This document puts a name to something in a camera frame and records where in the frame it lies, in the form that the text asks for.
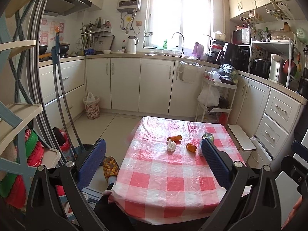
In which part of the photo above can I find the blue milk carton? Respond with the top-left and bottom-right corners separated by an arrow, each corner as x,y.
198,132 -> 214,157

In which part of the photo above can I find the large orange peel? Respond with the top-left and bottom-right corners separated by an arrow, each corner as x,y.
186,143 -> 197,153

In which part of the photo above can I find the small orange peel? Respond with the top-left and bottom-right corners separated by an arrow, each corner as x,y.
167,135 -> 182,142

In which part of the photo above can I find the chrome kitchen faucet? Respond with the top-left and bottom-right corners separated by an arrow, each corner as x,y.
172,32 -> 185,58

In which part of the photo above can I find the yellow floral slipper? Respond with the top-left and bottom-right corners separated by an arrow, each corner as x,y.
102,157 -> 120,184

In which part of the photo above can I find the white wooden stool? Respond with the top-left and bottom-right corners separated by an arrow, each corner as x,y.
227,124 -> 256,162

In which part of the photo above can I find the pink checkered tablecloth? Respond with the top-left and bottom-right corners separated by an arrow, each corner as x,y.
109,116 -> 242,225

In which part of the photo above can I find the black pan on trolley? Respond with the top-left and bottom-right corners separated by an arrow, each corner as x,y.
207,96 -> 230,113

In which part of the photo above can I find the floral waste basket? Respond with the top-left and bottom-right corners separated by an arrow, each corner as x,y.
83,92 -> 100,120

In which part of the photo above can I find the white storage trolley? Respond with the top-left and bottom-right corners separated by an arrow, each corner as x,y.
195,77 -> 238,122

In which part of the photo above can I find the white plastic bag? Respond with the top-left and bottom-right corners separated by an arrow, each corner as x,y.
197,84 -> 220,107

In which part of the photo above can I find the blue wooden shelf rack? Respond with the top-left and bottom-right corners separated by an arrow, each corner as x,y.
1,0 -> 64,189

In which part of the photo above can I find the white electric kettle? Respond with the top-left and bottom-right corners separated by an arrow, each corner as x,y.
269,54 -> 284,84

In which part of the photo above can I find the red saucepan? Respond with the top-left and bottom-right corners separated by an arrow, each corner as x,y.
283,59 -> 297,77

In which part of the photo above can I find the dark bag on trolley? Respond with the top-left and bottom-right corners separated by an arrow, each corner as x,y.
210,64 -> 239,85

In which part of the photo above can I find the white hanging door bin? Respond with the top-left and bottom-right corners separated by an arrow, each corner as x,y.
175,61 -> 201,83

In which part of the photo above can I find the white metal counter shelf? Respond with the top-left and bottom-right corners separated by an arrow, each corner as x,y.
248,38 -> 302,88

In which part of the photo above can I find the purple cloth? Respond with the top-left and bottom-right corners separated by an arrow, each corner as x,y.
192,42 -> 206,59

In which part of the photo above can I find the microwave oven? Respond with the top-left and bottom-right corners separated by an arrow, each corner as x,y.
231,28 -> 255,45

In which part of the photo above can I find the green dish soap bottle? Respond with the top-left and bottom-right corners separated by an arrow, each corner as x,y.
163,40 -> 168,49

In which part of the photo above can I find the white thermos jug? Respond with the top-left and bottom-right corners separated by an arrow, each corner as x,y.
126,35 -> 139,54

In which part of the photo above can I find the black range hood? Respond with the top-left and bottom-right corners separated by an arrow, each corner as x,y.
44,0 -> 92,17

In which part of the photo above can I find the blue handled mop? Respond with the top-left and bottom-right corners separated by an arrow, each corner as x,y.
52,26 -> 85,159

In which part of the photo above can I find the utensil wall rack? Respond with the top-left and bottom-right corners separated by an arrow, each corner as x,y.
80,17 -> 112,50

